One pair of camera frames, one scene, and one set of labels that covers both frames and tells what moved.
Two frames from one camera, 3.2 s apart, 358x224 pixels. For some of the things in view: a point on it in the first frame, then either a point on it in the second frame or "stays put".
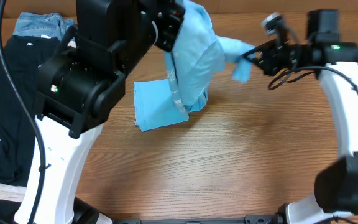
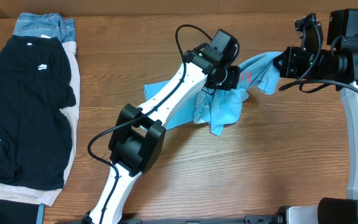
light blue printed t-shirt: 196,58 → 217,108
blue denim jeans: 45,24 stays put
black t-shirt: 8,109 stays put
